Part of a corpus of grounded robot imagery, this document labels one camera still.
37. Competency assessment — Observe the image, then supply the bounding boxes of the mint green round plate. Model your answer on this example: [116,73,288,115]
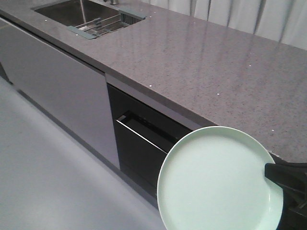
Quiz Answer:
[157,126,283,230]

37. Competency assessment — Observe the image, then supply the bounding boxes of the grey dish drying rack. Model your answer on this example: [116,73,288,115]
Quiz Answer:
[67,6,146,40]

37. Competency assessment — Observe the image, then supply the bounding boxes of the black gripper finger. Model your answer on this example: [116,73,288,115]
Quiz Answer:
[265,163,307,192]
[286,194,307,230]

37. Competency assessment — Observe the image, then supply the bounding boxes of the grey cabinet front panel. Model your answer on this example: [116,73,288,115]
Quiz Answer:
[0,19,119,167]

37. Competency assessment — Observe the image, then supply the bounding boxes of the stainless steel sink basin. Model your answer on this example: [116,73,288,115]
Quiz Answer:
[32,0,146,40]

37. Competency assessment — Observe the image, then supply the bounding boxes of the chrome kitchen faucet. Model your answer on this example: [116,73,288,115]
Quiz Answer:
[104,0,119,5]

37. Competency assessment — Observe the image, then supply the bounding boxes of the white pleated curtain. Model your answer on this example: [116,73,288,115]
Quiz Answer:
[148,0,307,49]

